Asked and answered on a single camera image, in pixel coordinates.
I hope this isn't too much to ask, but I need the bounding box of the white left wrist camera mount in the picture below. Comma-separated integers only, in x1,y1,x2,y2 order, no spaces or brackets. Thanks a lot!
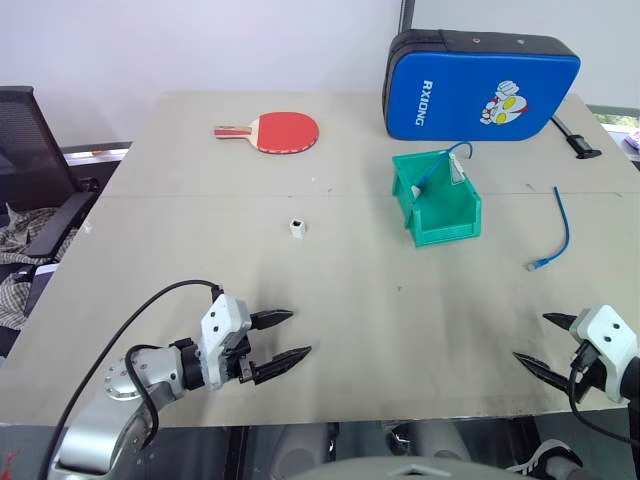
197,294,253,391

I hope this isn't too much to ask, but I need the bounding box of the black vertical pole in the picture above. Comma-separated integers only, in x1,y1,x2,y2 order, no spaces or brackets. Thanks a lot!
399,0,418,37

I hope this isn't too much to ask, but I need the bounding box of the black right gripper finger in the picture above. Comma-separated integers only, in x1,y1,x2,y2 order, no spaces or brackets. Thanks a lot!
511,351,575,397
541,312,581,334

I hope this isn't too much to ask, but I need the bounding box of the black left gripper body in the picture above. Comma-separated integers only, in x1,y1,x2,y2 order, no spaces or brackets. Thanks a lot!
222,332,258,386

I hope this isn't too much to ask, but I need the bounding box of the green plastic bin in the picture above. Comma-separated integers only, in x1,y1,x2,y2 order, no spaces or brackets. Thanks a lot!
391,150,484,249

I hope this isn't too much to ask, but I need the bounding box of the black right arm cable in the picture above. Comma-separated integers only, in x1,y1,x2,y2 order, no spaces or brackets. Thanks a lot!
568,352,640,446

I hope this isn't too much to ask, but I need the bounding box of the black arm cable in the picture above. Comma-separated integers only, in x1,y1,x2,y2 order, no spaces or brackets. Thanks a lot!
37,279,224,480
568,352,640,446

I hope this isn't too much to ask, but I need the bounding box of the black and white shoe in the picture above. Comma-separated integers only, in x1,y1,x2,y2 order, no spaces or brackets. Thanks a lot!
506,438,585,480

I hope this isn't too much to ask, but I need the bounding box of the blue RXIONG kick pad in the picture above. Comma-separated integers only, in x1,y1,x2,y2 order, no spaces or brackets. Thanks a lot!
381,28,582,142

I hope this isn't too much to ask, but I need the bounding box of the blue cable with white ends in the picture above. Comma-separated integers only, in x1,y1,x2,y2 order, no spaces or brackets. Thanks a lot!
410,141,476,199

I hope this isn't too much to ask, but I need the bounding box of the plaid checked cloth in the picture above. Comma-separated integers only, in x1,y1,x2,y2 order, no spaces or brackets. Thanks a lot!
0,202,79,332

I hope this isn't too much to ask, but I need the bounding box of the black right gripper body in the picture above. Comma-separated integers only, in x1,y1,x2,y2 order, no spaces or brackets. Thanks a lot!
568,340,609,406

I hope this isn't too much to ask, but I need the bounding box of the black mesh office chair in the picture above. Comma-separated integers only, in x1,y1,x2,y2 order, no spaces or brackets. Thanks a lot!
0,85,101,359

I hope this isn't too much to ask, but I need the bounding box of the red table tennis paddle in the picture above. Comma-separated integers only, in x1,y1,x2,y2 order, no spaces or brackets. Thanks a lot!
213,111,321,155

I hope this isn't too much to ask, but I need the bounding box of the black caliper tool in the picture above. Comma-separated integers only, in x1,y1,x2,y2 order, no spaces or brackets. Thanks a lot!
550,114,604,161

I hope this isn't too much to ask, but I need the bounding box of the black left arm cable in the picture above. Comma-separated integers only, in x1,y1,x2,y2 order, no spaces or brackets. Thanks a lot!
37,279,224,480

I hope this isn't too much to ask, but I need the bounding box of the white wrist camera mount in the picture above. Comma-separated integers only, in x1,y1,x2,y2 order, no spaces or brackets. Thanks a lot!
569,304,640,404
197,294,253,391

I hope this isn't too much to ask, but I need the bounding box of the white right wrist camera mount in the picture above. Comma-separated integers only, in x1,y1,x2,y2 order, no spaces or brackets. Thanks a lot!
569,304,640,404

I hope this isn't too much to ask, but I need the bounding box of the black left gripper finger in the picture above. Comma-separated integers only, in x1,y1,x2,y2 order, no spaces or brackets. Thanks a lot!
249,309,295,332
252,345,313,386

